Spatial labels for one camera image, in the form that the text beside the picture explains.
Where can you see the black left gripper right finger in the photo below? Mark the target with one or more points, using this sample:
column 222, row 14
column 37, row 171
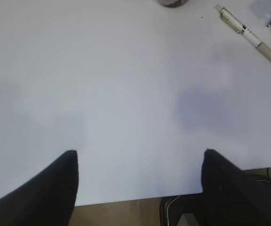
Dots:
column 233, row 197

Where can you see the beige grip ballpoint pen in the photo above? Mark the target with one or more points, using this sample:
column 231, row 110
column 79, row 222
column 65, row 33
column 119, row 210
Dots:
column 241, row 29

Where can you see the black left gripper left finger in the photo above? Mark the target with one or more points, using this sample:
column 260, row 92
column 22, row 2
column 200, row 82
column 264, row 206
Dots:
column 47, row 199

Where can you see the brown coffee drink bottle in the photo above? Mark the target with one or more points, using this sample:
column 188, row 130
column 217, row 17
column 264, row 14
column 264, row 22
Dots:
column 172, row 3

